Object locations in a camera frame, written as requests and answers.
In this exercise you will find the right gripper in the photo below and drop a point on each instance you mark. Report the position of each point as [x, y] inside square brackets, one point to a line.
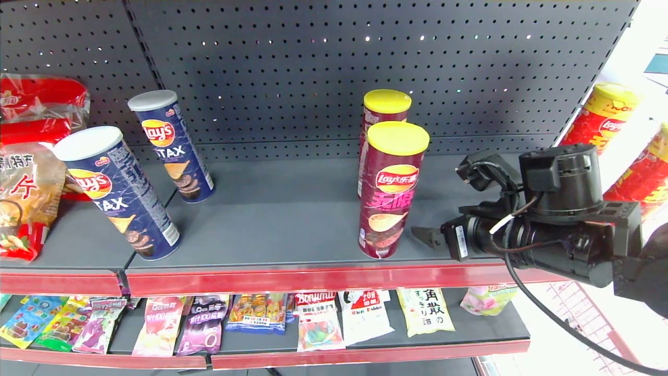
[553, 248]

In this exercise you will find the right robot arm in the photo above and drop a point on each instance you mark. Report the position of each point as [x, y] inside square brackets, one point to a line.
[566, 180]

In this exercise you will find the grey shop shelf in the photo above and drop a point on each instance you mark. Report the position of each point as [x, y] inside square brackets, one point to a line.
[292, 209]

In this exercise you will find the pink shopping cart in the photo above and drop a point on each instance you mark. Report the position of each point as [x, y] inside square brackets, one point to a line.
[589, 318]

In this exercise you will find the maroon chip can yellow lid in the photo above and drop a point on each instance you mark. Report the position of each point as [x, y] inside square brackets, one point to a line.
[386, 107]
[389, 203]

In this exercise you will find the pale yellow candy pack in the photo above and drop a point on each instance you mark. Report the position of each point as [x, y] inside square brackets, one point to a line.
[425, 312]

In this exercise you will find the pink green pouch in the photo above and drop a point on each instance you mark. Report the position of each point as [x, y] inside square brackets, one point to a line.
[488, 300]

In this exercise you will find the white red candy pack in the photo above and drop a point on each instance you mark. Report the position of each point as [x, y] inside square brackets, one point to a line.
[365, 316]

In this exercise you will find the red clear gummy pack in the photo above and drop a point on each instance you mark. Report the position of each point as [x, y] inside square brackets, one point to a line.
[319, 326]

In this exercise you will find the blue orange candy pack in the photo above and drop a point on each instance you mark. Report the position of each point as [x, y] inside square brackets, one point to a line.
[257, 313]

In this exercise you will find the red chip can yellow lid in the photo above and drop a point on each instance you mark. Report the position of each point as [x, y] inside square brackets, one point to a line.
[644, 180]
[600, 122]

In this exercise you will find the dark purple candy pack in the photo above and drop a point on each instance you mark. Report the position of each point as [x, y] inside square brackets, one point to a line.
[203, 324]

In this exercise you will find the small blue chip can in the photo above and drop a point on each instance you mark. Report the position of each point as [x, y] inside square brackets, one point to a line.
[175, 149]

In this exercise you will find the pink candy pack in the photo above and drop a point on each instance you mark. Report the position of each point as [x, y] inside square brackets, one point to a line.
[159, 326]

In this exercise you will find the large blue chip can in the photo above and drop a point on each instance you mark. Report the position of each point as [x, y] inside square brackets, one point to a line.
[122, 201]

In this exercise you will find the green yellow candy pack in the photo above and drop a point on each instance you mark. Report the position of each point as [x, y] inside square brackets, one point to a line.
[62, 326]

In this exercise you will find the brown red snack bag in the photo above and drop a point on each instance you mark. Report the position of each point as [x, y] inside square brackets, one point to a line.
[26, 193]

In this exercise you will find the red clear snack bag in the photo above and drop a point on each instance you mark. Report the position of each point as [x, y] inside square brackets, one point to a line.
[36, 107]

